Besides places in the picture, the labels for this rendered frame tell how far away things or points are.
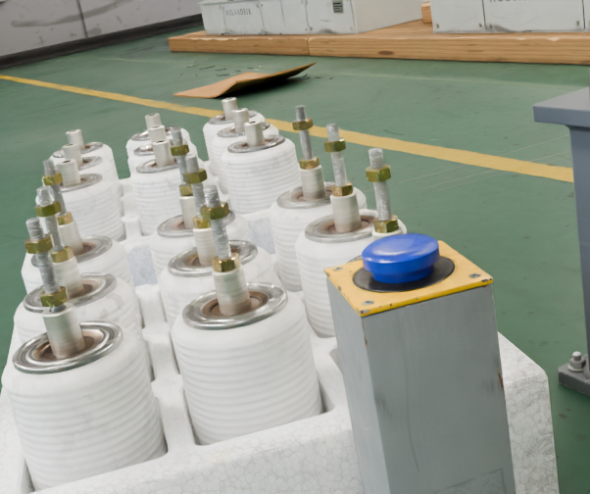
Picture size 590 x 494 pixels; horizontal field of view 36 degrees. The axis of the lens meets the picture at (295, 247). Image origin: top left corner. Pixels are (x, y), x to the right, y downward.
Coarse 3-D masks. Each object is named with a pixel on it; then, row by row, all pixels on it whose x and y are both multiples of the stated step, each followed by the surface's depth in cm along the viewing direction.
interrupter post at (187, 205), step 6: (180, 198) 85; (186, 198) 85; (192, 198) 85; (180, 204) 86; (186, 204) 85; (192, 204) 85; (186, 210) 85; (192, 210) 85; (186, 216) 85; (192, 216) 85; (186, 222) 86; (192, 222) 86
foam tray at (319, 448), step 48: (144, 288) 94; (144, 336) 81; (336, 384) 66; (528, 384) 63; (0, 432) 68; (192, 432) 71; (288, 432) 61; (336, 432) 60; (528, 432) 64; (0, 480) 62; (96, 480) 59; (144, 480) 58; (192, 480) 59; (240, 480) 60; (288, 480) 60; (336, 480) 61; (528, 480) 65
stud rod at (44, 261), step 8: (32, 224) 59; (40, 224) 60; (32, 232) 60; (40, 232) 60; (40, 256) 60; (48, 256) 60; (40, 264) 60; (48, 264) 60; (40, 272) 61; (48, 272) 60; (48, 280) 61; (56, 280) 61; (48, 288) 61; (56, 288) 61; (64, 304) 62
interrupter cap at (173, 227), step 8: (176, 216) 89; (232, 216) 86; (160, 224) 87; (168, 224) 87; (176, 224) 87; (160, 232) 85; (168, 232) 84; (176, 232) 84; (184, 232) 83; (192, 232) 83
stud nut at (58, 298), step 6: (60, 288) 62; (66, 288) 62; (42, 294) 61; (48, 294) 61; (54, 294) 61; (60, 294) 61; (66, 294) 61; (42, 300) 61; (48, 300) 61; (54, 300) 61; (60, 300) 61; (66, 300) 61; (42, 306) 61; (48, 306) 61; (54, 306) 61
